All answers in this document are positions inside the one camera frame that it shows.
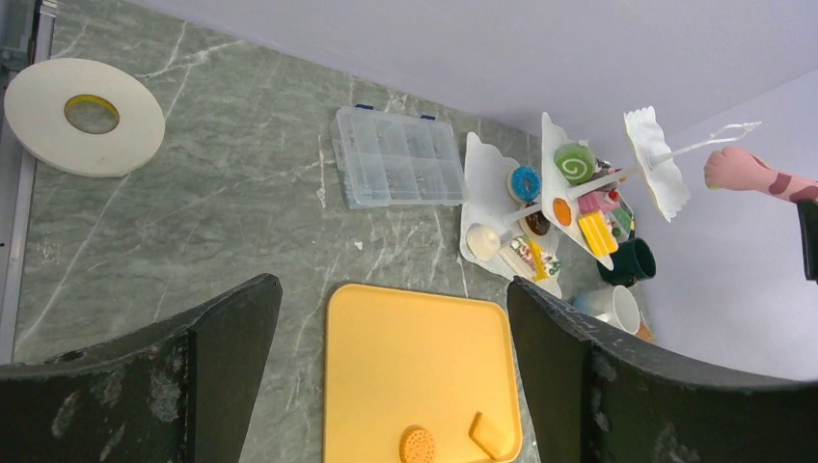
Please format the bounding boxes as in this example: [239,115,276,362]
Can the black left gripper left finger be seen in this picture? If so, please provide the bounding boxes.
[1,274,283,462]

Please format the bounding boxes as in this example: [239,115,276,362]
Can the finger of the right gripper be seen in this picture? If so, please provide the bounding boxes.
[797,201,818,282]

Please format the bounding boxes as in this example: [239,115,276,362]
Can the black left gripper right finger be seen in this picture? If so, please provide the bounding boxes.
[506,278,817,462]

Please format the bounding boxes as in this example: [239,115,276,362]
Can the pink handled tongs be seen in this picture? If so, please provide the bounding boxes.
[703,147,817,203]

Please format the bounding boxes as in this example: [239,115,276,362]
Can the cream triangle cake slice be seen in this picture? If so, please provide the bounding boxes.
[529,240,562,282]

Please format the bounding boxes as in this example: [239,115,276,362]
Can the white triangle cake slice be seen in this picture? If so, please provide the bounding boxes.
[498,235,538,282]

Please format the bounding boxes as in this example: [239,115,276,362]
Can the yellow cake piece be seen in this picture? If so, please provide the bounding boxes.
[577,210,618,257]

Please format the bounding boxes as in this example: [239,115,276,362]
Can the chocolate sprinkled donut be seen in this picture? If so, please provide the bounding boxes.
[517,203,551,239]

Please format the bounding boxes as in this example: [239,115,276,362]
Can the orange round cookie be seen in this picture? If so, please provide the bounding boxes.
[552,198,573,227]

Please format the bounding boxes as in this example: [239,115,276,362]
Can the white round cupcake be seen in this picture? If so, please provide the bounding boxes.
[466,224,502,261]

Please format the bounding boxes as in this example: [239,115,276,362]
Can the pink cake with cherry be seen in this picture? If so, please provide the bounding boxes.
[578,189,620,215]

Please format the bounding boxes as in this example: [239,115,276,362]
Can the white three-tier dessert stand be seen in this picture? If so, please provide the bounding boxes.
[458,105,763,300]

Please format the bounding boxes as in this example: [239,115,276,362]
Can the blue frosted donut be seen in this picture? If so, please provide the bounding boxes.
[506,166,542,204]

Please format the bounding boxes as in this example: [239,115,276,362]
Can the green roll cake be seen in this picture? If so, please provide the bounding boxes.
[554,140,597,185]

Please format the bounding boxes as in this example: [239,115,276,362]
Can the white blue mug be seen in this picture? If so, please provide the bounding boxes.
[571,286,641,335]

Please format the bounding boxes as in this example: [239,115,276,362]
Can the yellow square biscuit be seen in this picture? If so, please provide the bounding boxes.
[468,412,510,461]

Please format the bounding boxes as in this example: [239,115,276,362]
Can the dark green mug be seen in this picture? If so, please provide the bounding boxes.
[596,237,657,287]

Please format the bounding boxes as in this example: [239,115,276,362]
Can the tan waffle round cookie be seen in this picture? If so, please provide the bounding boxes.
[398,425,436,463]

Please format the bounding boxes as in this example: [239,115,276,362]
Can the yellow serving tray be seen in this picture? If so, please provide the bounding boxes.
[323,284,524,462]

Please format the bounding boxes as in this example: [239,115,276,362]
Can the clear plastic compartment box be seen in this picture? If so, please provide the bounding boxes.
[330,105,467,209]

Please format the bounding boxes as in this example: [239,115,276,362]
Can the white tape roll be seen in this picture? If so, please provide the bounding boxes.
[4,58,166,177]

